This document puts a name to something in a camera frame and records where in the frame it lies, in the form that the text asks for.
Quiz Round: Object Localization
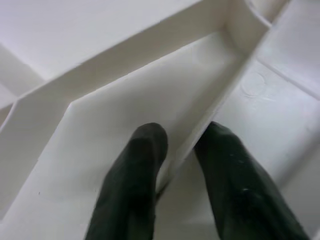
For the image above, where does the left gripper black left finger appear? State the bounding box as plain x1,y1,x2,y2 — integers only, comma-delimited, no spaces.
86,122,169,240

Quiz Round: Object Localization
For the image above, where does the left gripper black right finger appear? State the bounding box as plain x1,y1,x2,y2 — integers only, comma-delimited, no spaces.
193,121,312,240

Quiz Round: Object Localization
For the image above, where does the white plastic table top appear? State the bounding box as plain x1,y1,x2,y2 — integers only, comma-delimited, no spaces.
0,0,320,240

